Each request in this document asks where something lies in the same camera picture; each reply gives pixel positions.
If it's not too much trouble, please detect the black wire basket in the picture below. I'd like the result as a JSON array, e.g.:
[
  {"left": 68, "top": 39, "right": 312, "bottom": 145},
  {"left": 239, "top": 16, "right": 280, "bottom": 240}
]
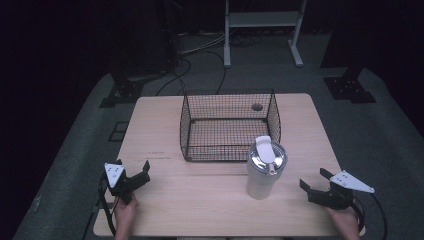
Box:
[{"left": 179, "top": 88, "right": 282, "bottom": 163}]

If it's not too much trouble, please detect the person's right hand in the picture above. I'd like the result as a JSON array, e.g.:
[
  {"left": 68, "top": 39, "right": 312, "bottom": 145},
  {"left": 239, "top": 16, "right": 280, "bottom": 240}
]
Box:
[{"left": 325, "top": 203, "right": 362, "bottom": 240}]

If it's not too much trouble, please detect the black stand base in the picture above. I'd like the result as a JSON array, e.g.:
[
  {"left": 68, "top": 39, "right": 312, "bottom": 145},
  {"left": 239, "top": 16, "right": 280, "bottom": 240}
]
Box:
[
  {"left": 323, "top": 65, "right": 378, "bottom": 105},
  {"left": 98, "top": 66, "right": 164, "bottom": 109}
]

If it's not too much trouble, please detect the white floor cable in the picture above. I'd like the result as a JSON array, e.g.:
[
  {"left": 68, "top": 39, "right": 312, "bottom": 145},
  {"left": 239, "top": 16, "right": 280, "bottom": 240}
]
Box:
[{"left": 178, "top": 31, "right": 227, "bottom": 56}]

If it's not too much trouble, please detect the white tumbler with lid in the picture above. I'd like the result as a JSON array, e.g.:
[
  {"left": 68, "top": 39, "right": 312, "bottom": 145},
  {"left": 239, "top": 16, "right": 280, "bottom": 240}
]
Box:
[{"left": 245, "top": 135, "right": 289, "bottom": 201}]

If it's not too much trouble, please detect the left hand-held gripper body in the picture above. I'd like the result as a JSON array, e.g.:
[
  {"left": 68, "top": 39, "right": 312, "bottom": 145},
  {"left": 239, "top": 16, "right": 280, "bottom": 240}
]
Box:
[{"left": 104, "top": 162, "right": 151, "bottom": 206}]

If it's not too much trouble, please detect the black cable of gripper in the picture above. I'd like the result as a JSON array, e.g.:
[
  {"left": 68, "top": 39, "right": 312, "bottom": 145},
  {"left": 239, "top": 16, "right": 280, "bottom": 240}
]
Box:
[
  {"left": 350, "top": 192, "right": 389, "bottom": 240},
  {"left": 81, "top": 173, "right": 118, "bottom": 240}
]

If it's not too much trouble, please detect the person's left hand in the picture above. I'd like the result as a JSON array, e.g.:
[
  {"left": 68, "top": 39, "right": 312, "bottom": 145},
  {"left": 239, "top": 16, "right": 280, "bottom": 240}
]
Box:
[{"left": 112, "top": 192, "right": 140, "bottom": 236}]

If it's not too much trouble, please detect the white metal table frame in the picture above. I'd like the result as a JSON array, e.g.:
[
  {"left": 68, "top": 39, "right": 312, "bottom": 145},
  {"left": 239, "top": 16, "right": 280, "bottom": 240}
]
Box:
[{"left": 223, "top": 0, "right": 308, "bottom": 69}]

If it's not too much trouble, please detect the black floor cable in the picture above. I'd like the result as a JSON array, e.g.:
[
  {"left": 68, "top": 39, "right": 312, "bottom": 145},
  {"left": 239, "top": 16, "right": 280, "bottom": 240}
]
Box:
[{"left": 155, "top": 49, "right": 228, "bottom": 97}]

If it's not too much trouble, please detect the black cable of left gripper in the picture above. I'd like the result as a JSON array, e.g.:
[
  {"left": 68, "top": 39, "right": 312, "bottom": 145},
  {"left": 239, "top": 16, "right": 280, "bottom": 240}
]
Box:
[{"left": 81, "top": 173, "right": 118, "bottom": 240}]

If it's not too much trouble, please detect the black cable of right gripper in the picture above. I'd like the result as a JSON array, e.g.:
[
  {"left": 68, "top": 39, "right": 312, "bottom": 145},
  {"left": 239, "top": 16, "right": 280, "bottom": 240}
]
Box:
[{"left": 350, "top": 192, "right": 389, "bottom": 240}]

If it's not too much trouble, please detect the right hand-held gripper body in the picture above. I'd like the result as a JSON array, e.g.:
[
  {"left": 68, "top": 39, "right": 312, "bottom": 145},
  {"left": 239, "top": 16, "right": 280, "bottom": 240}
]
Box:
[{"left": 306, "top": 169, "right": 376, "bottom": 211}]

